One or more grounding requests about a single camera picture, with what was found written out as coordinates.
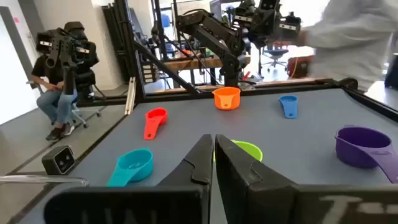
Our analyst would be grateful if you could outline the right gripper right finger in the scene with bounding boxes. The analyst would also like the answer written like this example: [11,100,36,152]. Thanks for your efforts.
[215,134,300,224]

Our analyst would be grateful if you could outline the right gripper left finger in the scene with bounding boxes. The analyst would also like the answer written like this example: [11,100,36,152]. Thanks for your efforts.
[157,133,215,188]

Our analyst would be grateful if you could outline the green measuring cup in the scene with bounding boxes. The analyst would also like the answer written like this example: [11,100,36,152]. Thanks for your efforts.
[213,139,264,162]

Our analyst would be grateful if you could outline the teal measuring cup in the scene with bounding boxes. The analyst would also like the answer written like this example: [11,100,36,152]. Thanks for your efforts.
[106,147,154,188]

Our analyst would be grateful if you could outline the red measuring cup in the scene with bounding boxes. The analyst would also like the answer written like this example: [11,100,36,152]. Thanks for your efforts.
[143,107,168,141]

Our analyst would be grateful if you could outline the orange measuring cup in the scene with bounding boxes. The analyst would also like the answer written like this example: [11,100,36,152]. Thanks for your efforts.
[212,86,242,111]

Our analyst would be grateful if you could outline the blue measuring cup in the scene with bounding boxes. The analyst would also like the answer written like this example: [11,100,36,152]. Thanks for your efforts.
[278,95,299,119]

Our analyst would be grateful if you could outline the purple measuring cup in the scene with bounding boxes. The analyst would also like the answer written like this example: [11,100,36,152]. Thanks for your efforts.
[335,125,398,184]

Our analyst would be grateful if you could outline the blue office chair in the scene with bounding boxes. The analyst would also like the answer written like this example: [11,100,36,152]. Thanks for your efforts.
[262,46,290,73]

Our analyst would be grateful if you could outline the red tool case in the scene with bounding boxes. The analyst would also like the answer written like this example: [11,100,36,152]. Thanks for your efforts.
[286,55,314,78]

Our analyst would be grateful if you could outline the grey table mat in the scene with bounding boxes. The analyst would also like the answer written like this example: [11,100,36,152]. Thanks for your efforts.
[18,88,398,224]

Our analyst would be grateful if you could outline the wooden workbench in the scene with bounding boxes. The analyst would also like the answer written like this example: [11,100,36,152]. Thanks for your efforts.
[161,53,252,73]

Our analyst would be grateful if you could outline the person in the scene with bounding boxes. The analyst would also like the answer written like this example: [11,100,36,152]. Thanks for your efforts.
[30,54,78,142]
[300,0,398,93]

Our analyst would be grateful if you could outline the pale wooden slats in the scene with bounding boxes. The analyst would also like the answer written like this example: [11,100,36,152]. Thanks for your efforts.
[123,76,137,116]

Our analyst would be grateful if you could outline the black office chair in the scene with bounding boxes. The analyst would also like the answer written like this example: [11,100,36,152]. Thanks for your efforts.
[26,80,103,129]

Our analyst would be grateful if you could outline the black stacked panels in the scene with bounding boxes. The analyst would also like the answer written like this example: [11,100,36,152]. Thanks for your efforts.
[101,3,133,84]

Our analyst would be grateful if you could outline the black table-level camera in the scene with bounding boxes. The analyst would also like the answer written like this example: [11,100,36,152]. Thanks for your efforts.
[41,145,76,175]

